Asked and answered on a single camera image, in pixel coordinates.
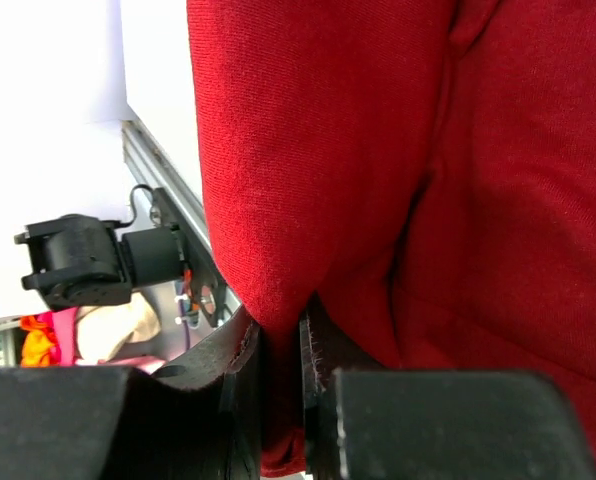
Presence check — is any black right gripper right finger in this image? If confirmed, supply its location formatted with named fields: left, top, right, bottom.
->
left=299, top=299, right=596, bottom=480

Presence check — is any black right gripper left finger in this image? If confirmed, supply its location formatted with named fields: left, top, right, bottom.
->
left=0, top=310, right=261, bottom=479

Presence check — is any red t shirt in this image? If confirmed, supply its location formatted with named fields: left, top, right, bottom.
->
left=187, top=1, right=596, bottom=477

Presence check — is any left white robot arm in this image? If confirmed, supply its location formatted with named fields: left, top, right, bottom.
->
left=14, top=214, right=185, bottom=312

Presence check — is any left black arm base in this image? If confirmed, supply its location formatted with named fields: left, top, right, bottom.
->
left=150, top=187, right=227, bottom=327

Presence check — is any colourful cloth pile below table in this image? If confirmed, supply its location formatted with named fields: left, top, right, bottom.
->
left=20, top=293, right=165, bottom=373

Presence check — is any aluminium front rail frame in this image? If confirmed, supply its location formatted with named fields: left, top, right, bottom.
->
left=121, top=121, right=239, bottom=327

